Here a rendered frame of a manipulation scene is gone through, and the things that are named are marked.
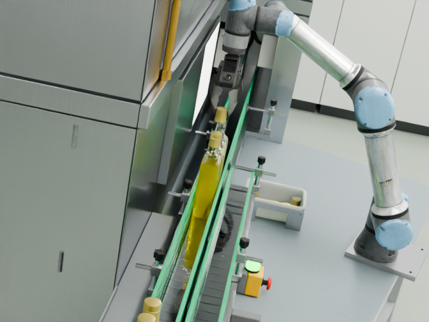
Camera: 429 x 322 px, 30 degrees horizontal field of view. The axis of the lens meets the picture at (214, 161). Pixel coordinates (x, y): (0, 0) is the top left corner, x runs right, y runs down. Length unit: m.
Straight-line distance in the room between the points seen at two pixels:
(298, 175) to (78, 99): 1.58
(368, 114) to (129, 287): 0.87
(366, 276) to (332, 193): 0.62
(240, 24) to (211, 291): 0.77
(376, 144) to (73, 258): 0.98
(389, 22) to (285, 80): 2.84
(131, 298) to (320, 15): 4.41
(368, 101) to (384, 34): 3.89
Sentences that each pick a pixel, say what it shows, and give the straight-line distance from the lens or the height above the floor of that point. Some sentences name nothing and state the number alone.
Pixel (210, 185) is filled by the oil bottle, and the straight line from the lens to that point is 2.46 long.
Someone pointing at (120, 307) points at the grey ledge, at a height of 0.88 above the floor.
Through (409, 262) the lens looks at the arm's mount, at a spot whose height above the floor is 0.77.
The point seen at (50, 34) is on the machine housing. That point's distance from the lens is 1.89.
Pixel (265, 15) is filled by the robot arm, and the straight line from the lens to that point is 2.36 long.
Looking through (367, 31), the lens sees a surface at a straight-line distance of 6.27.
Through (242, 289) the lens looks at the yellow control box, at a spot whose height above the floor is 0.77.
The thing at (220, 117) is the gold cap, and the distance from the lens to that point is 2.45.
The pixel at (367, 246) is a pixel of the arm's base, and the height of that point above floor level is 0.81.
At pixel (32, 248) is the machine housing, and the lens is 2.11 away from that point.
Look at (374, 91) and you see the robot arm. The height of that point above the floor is 1.38.
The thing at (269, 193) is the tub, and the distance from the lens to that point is 2.97.
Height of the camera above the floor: 2.03
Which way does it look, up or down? 23 degrees down
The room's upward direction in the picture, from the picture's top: 11 degrees clockwise
